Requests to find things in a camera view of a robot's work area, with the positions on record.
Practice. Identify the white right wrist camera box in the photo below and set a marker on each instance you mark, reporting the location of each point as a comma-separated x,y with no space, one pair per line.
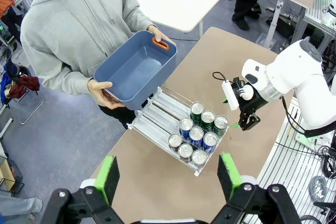
229,95

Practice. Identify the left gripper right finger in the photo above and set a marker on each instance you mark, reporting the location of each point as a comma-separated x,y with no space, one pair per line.
257,205

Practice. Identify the green Chilsung cider can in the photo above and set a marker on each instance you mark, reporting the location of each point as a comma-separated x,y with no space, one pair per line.
208,117
197,108
221,123

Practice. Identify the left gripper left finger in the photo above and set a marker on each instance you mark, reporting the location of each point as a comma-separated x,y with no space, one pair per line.
78,208

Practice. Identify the person's left hand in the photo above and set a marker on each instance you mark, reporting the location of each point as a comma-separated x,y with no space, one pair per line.
158,33

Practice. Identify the person's right forearm grey sleeve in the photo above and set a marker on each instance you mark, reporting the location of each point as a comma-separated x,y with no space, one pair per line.
65,79

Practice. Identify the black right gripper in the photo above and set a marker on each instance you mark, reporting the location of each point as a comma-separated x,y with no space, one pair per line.
252,103

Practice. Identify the person in orange hoodie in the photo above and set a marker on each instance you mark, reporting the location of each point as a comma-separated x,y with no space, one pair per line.
5,1

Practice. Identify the red jacket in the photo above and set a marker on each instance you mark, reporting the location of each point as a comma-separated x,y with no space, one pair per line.
25,85

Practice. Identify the person in grey hoodie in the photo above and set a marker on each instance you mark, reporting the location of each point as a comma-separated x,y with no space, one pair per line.
73,24

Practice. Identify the black office chair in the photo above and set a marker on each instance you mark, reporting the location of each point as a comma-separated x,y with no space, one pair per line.
26,108

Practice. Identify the slotted aluminium base plate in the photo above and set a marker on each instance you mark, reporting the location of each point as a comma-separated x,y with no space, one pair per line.
286,176

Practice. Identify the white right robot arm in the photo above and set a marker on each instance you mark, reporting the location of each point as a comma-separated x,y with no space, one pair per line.
294,69

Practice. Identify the blue Pocari Sweat can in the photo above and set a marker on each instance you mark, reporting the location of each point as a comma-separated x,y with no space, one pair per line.
196,134
186,125
210,139

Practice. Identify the person's right hand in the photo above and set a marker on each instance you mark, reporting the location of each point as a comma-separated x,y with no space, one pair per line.
101,95

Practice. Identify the small black wooden shelf rack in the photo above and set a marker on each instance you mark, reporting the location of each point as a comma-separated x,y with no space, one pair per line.
8,174

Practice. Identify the person's left forearm grey sleeve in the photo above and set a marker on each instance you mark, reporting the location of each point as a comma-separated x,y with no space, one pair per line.
136,16

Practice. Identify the person in grey trousers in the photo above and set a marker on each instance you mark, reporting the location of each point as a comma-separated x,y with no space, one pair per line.
18,205

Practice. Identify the blue jacket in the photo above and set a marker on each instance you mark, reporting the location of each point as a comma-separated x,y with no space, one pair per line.
3,85

